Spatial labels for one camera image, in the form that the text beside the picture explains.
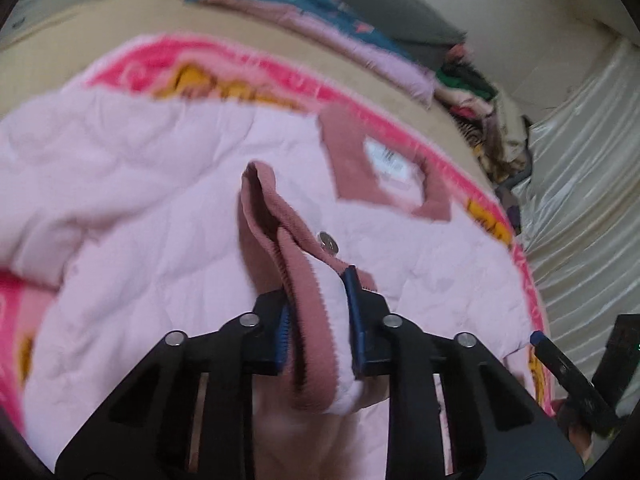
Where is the pink quilted jacket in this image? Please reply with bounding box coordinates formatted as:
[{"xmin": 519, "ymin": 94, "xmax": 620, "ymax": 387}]
[{"xmin": 0, "ymin": 92, "xmax": 533, "ymax": 480}]

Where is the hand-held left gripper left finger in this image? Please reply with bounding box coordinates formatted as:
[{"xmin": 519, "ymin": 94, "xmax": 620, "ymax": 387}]
[{"xmin": 54, "ymin": 290, "xmax": 293, "ymax": 480}]

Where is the beige bed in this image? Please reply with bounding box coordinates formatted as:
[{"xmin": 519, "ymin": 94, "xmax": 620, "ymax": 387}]
[{"xmin": 0, "ymin": 0, "xmax": 501, "ymax": 191}]

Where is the white satin curtain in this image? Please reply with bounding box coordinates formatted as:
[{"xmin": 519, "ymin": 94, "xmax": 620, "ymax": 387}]
[{"xmin": 510, "ymin": 35, "xmax": 640, "ymax": 376}]

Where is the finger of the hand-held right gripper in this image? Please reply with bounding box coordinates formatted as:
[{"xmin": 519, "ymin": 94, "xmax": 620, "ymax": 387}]
[{"xmin": 531, "ymin": 331, "xmax": 622, "ymax": 437}]

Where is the pink printed blanket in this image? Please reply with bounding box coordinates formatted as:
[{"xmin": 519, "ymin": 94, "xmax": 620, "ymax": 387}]
[{"xmin": 0, "ymin": 32, "xmax": 556, "ymax": 441}]

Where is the teal and pink floral quilt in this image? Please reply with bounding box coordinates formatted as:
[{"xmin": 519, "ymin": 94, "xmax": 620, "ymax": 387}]
[{"xmin": 150, "ymin": 0, "xmax": 436, "ymax": 108}]

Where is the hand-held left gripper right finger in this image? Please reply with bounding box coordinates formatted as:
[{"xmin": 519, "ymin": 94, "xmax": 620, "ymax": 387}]
[{"xmin": 342, "ymin": 265, "xmax": 586, "ymax": 480}]

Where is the pile of folded clothes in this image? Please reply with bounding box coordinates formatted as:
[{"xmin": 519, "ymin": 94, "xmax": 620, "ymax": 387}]
[{"xmin": 432, "ymin": 42, "xmax": 533, "ymax": 186}]

